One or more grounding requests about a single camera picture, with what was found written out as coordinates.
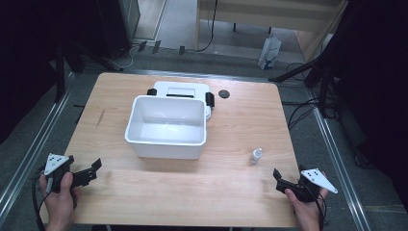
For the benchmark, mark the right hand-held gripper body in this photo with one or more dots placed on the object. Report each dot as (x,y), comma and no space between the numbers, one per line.
(308,189)

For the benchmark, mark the black metal stand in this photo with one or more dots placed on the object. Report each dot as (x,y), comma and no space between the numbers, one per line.
(60,73)
(320,69)

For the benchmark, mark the small white dropper bottle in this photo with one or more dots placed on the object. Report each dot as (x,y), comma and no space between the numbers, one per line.
(255,156)

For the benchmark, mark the dark cabinet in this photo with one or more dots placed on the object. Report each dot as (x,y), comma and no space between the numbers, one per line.
(118,25)

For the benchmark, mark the person's left hand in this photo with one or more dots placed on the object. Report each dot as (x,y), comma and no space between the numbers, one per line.
(59,205)

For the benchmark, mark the light wooden bench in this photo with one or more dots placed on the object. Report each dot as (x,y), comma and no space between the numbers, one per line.
(272,14)

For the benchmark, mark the metal floor rail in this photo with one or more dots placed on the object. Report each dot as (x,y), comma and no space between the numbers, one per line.
(198,75)
(340,166)
(35,147)

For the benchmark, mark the white paper bag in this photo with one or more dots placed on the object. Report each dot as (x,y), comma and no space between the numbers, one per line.
(269,51)

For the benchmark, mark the person's right hand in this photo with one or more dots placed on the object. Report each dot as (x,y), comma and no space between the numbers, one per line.
(304,213)

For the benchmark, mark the white plastic storage box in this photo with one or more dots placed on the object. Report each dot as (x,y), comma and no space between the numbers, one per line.
(166,128)

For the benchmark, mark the black round table grommet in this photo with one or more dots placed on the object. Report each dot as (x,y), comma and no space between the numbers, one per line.
(224,94)

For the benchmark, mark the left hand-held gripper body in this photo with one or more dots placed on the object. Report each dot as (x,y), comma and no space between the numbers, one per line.
(56,162)

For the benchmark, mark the white lid with black latches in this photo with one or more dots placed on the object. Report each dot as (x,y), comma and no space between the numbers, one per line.
(181,88)

